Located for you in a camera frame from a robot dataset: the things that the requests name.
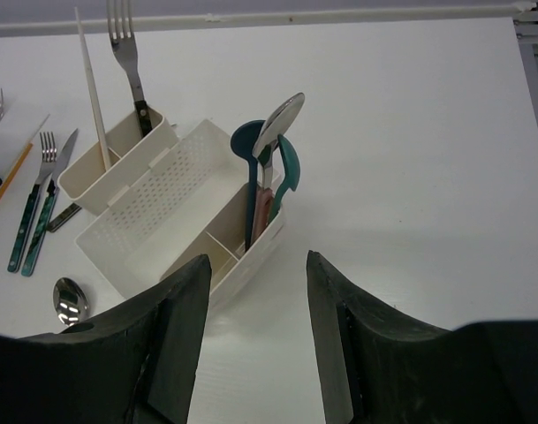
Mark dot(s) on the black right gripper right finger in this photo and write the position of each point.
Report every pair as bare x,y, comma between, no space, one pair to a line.
379,365

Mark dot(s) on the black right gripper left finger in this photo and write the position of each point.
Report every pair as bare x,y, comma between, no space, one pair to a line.
134,363

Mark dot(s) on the orange chopstick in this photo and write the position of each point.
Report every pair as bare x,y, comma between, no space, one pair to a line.
15,168

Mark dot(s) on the teal-handled fork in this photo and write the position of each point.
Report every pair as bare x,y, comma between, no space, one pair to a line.
49,158

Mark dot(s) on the white chopstick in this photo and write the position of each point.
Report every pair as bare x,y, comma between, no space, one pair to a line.
92,91
30,139

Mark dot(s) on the black-handled fork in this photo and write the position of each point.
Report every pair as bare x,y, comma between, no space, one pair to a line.
124,48

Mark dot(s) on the teal plastic spoon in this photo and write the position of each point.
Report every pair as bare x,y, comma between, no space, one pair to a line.
291,174
242,145

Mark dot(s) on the pink-handled spoon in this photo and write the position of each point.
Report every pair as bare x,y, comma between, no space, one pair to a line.
276,124

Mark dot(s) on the white utensil caddy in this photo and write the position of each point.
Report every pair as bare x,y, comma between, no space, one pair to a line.
163,201

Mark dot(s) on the teal-handled knife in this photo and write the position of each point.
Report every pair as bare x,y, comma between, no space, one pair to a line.
48,206

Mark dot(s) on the black-handled knife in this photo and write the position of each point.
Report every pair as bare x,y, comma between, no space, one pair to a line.
61,219

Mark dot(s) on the black-handled spoon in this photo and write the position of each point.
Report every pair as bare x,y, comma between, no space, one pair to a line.
70,302

